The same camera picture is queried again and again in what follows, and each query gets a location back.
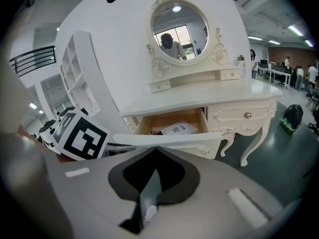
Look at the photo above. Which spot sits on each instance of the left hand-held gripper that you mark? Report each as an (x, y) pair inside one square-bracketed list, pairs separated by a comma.
[(82, 136)]

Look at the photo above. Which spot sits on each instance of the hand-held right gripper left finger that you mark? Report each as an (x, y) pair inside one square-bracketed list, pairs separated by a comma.
[(94, 195)]

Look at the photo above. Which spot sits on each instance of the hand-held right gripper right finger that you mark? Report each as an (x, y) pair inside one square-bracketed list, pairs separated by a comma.
[(211, 183)]

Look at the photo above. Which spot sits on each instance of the cream large drawer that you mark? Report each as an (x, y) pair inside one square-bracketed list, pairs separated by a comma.
[(164, 143)]

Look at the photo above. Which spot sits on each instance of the white ornate dressing table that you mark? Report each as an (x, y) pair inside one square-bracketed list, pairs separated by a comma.
[(224, 91)]

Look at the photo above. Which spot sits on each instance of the cream small drawer metal knob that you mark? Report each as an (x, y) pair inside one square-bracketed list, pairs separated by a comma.
[(236, 113)]

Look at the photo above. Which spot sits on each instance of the large white black appliance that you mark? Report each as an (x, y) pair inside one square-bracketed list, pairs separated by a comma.
[(48, 133)]

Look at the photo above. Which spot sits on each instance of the white paper sheet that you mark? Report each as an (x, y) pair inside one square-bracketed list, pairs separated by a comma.
[(179, 128)]

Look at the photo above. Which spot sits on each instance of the white shelf unit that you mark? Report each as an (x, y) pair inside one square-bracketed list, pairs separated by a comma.
[(82, 66)]

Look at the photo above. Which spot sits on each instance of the small black pouch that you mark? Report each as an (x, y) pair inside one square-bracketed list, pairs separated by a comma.
[(155, 132)]

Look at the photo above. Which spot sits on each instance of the person's white shirt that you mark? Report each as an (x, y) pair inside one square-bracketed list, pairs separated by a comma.
[(15, 103)]

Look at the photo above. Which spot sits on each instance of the black metal railing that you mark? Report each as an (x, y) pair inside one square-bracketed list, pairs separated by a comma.
[(32, 58)]

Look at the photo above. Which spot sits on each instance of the black green helmet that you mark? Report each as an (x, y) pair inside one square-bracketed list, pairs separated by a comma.
[(291, 118)]

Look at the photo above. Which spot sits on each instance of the white office desk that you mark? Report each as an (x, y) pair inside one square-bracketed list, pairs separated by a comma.
[(279, 72)]

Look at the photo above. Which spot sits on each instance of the ceiling light strip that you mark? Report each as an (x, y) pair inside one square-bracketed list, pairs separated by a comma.
[(295, 30), (309, 43)]

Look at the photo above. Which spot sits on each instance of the oval mirror cream carved frame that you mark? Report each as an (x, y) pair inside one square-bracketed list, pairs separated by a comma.
[(216, 53)]

